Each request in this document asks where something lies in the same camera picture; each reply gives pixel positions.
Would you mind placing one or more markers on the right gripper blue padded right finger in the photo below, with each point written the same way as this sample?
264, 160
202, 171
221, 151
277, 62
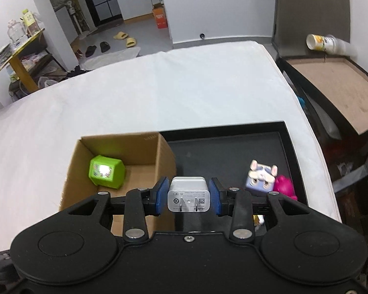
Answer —
217, 196

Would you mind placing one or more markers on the clear glass jar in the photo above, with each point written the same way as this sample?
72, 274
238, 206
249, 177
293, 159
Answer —
16, 33

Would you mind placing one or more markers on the lavender rabbit cube toy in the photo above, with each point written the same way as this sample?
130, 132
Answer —
261, 178

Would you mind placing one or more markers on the black slipper right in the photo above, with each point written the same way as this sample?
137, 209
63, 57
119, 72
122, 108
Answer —
104, 46

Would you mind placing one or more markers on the black shallow tray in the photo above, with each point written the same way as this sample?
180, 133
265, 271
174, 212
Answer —
225, 152

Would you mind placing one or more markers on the white USB wall charger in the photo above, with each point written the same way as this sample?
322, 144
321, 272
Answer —
188, 194

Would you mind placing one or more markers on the brown cardboard box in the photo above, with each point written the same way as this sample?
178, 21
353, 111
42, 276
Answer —
147, 157

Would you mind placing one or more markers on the white tablecloth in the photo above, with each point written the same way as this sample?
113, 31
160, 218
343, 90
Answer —
221, 84

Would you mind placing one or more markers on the dark grey chair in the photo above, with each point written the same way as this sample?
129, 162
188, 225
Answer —
335, 81

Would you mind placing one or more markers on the green cube toy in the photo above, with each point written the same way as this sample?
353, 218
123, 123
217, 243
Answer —
106, 171

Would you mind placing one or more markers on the black slipper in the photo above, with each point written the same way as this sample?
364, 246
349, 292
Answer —
104, 46
90, 51

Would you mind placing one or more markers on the yellow slipper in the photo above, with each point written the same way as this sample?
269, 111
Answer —
130, 42
121, 35

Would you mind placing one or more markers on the yellow slipper right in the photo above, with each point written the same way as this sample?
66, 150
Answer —
130, 42

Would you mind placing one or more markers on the magenta dinosaur figurine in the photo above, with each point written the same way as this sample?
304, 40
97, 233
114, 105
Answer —
285, 186

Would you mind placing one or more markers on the stacked paper cups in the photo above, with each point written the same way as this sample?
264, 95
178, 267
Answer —
330, 45

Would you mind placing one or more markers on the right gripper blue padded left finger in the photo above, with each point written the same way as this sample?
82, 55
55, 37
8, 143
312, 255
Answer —
160, 191

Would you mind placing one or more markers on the black slipper left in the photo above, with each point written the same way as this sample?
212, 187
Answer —
90, 51

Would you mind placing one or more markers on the yellow slipper left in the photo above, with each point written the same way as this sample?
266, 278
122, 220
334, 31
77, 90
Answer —
121, 35

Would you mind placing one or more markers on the yellow green bottle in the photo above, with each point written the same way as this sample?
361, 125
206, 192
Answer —
30, 22

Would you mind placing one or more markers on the orange cardboard box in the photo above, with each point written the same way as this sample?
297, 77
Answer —
160, 17

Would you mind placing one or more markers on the yellow legged side table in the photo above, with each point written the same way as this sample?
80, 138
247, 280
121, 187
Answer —
15, 62

